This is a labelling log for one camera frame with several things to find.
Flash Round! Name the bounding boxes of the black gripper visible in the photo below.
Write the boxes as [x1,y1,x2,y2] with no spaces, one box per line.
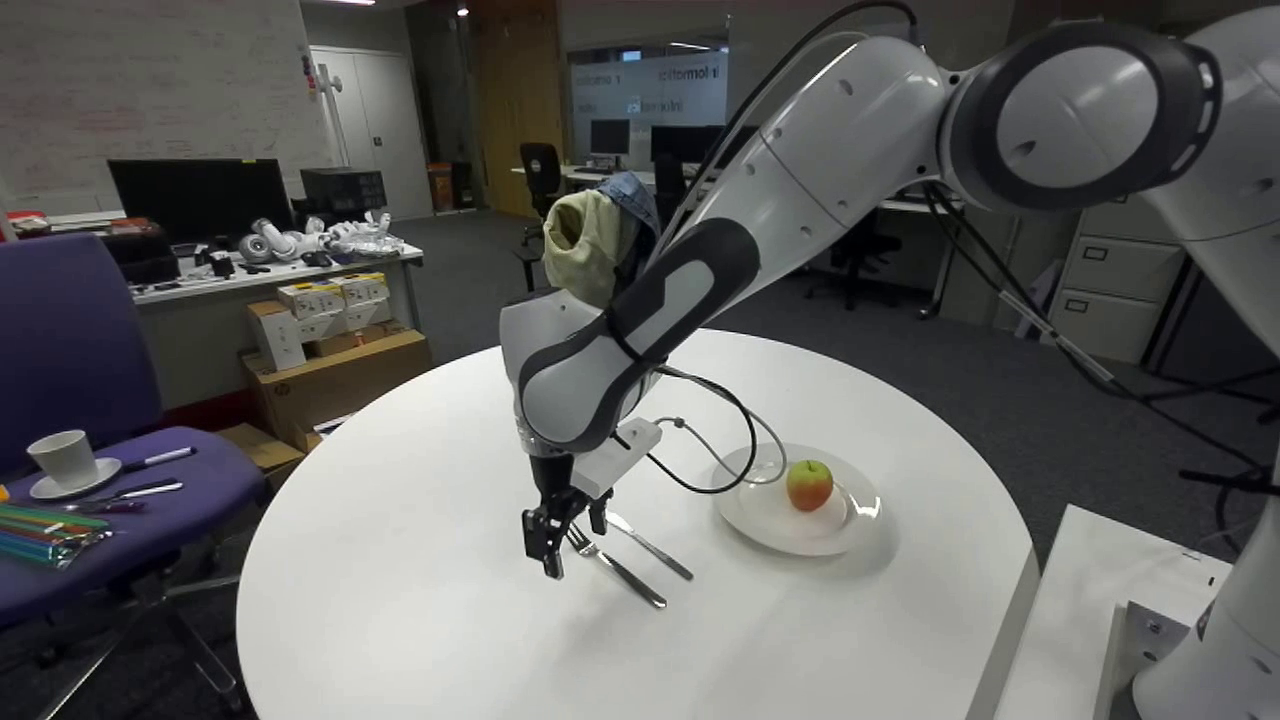
[520,452,620,586]

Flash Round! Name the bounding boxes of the silver knife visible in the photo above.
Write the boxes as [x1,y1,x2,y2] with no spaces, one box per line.
[605,514,700,586]

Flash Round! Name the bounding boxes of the white round plate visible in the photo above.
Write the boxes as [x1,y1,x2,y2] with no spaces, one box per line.
[712,443,887,560]

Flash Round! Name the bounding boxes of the red green apple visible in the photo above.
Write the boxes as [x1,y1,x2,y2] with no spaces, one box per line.
[784,457,839,515]

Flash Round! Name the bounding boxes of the black swivel office chair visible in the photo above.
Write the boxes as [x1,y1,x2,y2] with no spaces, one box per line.
[512,215,673,337]

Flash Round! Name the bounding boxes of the large cardboard box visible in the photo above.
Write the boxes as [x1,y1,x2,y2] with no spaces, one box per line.
[242,327,437,452]

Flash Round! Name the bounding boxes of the beige jacket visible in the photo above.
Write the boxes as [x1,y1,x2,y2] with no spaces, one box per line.
[536,187,632,311]

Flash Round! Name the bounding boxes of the flat cardboard box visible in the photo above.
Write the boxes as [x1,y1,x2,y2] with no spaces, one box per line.
[215,421,310,488]

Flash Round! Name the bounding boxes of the white yellow packages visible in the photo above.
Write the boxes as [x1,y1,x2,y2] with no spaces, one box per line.
[277,267,395,341]

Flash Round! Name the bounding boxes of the blue denim jacket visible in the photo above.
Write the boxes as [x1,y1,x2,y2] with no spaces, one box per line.
[596,168,670,277]

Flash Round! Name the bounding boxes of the small white carton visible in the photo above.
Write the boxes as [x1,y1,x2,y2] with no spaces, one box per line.
[246,298,314,376]

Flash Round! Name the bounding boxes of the black empty office chair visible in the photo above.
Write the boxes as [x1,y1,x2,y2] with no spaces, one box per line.
[517,142,570,219]

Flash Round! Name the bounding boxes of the white clutter pile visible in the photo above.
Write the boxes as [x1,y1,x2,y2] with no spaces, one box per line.
[237,207,412,267]

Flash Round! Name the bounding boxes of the small black monitor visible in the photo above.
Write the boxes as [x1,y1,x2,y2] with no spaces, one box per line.
[296,168,392,223]

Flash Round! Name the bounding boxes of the white marker pen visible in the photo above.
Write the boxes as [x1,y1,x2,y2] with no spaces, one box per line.
[118,443,202,472]
[98,478,189,515]

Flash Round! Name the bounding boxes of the grey office desk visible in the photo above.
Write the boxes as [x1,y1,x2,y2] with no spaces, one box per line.
[124,239,432,411]

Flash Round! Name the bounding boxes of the white saucer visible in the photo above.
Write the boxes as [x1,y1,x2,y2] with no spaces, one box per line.
[23,452,130,505]

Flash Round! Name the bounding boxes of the large black monitor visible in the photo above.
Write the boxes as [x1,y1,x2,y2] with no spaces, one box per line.
[110,155,296,247]

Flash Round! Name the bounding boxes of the white robot platform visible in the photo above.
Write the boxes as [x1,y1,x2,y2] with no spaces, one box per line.
[993,501,1238,720]

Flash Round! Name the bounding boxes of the black desk bag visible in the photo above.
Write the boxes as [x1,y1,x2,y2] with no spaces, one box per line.
[101,215,183,289]

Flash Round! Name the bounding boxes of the white cup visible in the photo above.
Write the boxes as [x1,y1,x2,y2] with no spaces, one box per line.
[23,430,101,491]

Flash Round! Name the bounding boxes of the purple upholstered chair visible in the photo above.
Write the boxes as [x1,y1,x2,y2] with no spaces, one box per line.
[0,235,271,720]

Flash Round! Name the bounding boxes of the bundle of coloured pencils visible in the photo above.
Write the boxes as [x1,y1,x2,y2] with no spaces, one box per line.
[0,501,119,578]

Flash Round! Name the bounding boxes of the grey filing cabinet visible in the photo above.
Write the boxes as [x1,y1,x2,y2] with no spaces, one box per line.
[1039,195,1193,371]

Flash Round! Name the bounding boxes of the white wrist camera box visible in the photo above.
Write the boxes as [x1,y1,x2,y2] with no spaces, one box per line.
[573,415,670,491]

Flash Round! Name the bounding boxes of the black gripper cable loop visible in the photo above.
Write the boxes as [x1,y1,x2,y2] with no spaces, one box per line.
[637,365,794,501]

